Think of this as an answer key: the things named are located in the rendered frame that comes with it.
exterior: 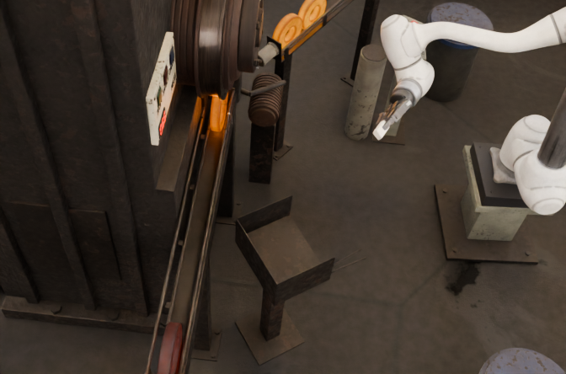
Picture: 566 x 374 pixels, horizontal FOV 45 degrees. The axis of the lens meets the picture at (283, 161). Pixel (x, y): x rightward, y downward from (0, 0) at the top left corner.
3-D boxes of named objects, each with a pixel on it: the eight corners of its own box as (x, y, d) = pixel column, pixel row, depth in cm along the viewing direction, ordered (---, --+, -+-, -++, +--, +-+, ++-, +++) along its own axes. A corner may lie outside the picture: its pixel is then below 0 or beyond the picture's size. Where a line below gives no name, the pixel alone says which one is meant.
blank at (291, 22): (271, 26, 262) (277, 30, 261) (296, 5, 269) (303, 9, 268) (271, 55, 275) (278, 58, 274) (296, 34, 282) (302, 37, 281)
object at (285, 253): (264, 378, 253) (276, 284, 198) (232, 321, 267) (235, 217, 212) (311, 354, 261) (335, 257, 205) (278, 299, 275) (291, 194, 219)
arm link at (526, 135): (532, 146, 276) (554, 107, 259) (544, 180, 264) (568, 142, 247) (494, 142, 275) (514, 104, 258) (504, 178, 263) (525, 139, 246)
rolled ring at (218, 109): (228, 68, 236) (219, 66, 236) (219, 106, 224) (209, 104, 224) (227, 104, 250) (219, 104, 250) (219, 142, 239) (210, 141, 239)
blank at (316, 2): (296, 5, 269) (303, 9, 268) (321, -15, 276) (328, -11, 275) (296, 34, 282) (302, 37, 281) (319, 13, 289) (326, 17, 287)
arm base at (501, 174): (531, 147, 283) (536, 139, 279) (538, 189, 268) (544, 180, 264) (488, 141, 283) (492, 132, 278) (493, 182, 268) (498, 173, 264)
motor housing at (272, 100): (243, 186, 309) (247, 105, 268) (250, 150, 323) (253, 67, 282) (272, 189, 309) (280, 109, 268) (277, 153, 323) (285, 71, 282)
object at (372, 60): (344, 139, 332) (360, 60, 292) (344, 121, 340) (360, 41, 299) (368, 141, 332) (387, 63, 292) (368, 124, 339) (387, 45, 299)
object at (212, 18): (200, 129, 213) (194, 8, 176) (221, 32, 242) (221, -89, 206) (220, 131, 213) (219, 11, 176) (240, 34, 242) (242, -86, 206)
